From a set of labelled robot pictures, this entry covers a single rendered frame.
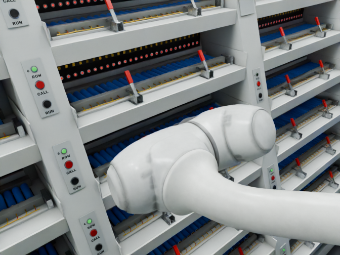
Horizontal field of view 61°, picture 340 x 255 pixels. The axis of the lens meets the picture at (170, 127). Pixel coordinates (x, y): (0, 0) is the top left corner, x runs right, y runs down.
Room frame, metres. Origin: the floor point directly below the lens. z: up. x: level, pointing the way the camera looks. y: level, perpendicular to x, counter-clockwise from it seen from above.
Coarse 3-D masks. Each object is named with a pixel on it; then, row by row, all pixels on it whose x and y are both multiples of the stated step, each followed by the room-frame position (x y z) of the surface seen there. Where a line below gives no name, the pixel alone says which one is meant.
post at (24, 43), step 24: (24, 0) 0.65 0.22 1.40; (0, 24) 0.62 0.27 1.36; (0, 48) 0.61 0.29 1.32; (24, 48) 0.64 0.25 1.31; (48, 48) 0.66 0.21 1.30; (48, 72) 0.65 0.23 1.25; (24, 96) 0.62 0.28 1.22; (48, 120) 0.63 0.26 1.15; (72, 120) 0.66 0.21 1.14; (48, 144) 0.63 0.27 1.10; (72, 144) 0.65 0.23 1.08; (48, 168) 0.62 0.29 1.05; (96, 192) 0.66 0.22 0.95; (72, 216) 0.62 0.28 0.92; (72, 240) 0.64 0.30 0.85
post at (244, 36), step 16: (240, 16) 1.00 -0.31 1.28; (256, 16) 1.04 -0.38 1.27; (208, 32) 1.11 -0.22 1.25; (224, 32) 1.05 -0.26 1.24; (240, 32) 0.99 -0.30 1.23; (256, 32) 1.03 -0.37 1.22; (240, 48) 1.00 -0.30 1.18; (256, 48) 1.03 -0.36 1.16; (256, 64) 1.02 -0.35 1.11; (240, 96) 1.03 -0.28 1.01; (272, 160) 1.02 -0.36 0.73; (288, 240) 1.04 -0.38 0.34
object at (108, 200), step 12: (216, 96) 1.13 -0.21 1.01; (228, 96) 1.08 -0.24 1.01; (180, 108) 1.03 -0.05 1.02; (144, 120) 0.95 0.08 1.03; (156, 120) 0.98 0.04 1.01; (120, 132) 0.90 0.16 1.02; (84, 144) 0.84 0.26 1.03; (96, 144) 0.85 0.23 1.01; (96, 180) 0.66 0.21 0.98; (108, 192) 0.69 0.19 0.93; (108, 204) 0.68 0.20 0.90
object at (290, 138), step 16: (320, 96) 1.48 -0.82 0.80; (336, 96) 1.41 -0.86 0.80; (288, 112) 1.34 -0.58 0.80; (304, 112) 1.32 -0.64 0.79; (320, 112) 1.35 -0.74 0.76; (336, 112) 1.34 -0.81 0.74; (288, 128) 1.20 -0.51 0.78; (304, 128) 1.22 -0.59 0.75; (320, 128) 1.22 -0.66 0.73; (288, 144) 1.11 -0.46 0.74; (304, 144) 1.17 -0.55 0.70
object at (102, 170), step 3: (108, 162) 0.77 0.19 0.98; (102, 165) 0.76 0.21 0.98; (105, 165) 0.76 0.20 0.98; (108, 165) 0.76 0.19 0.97; (96, 168) 0.75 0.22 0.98; (99, 168) 0.75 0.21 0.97; (102, 168) 0.75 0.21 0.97; (105, 168) 0.75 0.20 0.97; (96, 171) 0.74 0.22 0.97; (99, 171) 0.74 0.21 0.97; (102, 171) 0.74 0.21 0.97; (105, 171) 0.75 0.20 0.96; (96, 174) 0.73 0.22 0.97; (99, 174) 0.74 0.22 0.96; (102, 174) 0.75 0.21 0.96; (105, 174) 0.74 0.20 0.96; (99, 177) 0.74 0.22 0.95; (105, 177) 0.73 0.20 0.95
